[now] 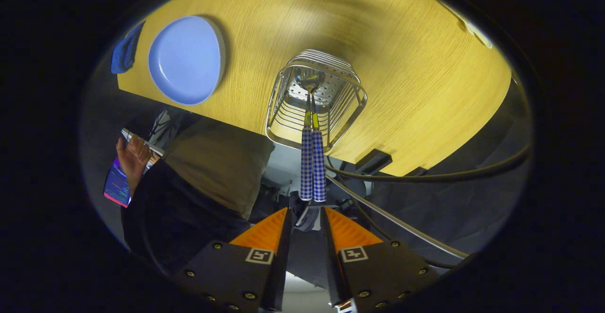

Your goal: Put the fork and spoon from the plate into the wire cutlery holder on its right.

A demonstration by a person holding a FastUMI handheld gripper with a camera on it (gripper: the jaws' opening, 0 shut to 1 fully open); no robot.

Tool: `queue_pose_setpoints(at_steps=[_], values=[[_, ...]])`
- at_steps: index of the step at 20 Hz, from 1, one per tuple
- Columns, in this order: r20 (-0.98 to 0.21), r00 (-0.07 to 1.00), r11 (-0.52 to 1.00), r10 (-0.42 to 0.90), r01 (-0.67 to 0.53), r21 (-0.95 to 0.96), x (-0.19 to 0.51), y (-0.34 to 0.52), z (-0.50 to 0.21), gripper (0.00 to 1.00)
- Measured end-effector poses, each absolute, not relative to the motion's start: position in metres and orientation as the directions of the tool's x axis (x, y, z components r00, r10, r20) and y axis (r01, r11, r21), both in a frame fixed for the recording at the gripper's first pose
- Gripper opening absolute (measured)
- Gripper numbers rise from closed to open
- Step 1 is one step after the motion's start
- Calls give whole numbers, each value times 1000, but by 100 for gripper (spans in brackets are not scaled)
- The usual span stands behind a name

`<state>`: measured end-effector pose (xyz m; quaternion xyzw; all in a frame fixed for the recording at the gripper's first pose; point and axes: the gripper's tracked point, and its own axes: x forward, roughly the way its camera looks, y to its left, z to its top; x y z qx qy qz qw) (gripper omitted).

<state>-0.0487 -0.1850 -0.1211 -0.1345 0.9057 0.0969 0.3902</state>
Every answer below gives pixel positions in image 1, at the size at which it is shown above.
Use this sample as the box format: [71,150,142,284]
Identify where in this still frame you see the spoon with blue checked handle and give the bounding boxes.
[302,70,328,203]

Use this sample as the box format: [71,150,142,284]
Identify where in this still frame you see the metal wire basket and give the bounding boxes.
[265,49,368,152]

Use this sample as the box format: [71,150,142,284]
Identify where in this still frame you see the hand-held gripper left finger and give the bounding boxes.
[173,208,294,313]

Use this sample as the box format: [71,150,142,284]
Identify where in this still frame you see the person's dark shoe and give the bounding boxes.
[149,109,190,150]

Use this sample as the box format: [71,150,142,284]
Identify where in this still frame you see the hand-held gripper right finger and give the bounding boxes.
[320,207,440,313]

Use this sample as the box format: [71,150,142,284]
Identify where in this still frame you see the white sectioned grain tray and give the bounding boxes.
[456,15,493,50]

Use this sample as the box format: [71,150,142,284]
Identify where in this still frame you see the thin grey cable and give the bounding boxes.
[326,174,468,261]

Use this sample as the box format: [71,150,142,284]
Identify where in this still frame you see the blue folded cloth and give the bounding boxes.
[111,21,146,75]

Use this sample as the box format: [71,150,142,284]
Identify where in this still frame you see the thick black cable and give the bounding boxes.
[324,143,532,183]

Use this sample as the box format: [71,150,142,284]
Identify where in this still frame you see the blue round plate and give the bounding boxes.
[148,16,226,106]

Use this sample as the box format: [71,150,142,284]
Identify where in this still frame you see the fork with blue checked handle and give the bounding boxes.
[300,93,314,201]

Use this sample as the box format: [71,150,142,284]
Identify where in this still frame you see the smartphone with lit screen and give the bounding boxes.
[104,128,165,208]

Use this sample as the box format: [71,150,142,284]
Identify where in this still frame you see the person's beige trousers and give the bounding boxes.
[163,117,276,220]

